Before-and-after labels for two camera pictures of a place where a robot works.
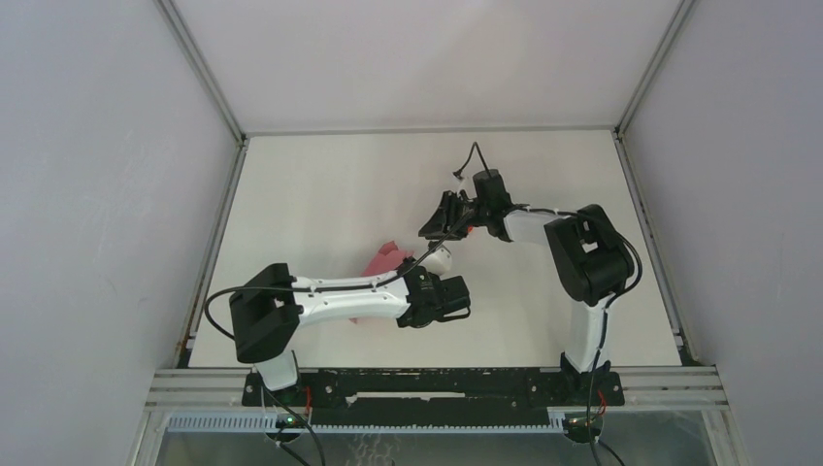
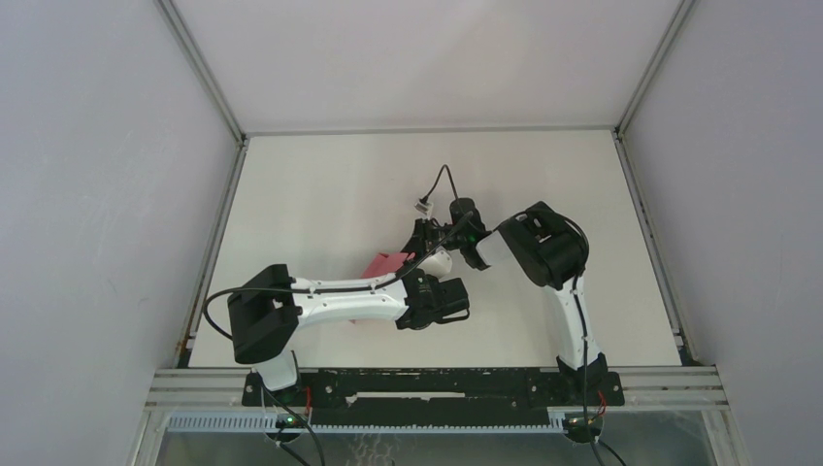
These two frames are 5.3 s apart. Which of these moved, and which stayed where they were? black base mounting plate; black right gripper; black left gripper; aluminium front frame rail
Moved: black right gripper
Stayed: aluminium front frame rail; black left gripper; black base mounting plate
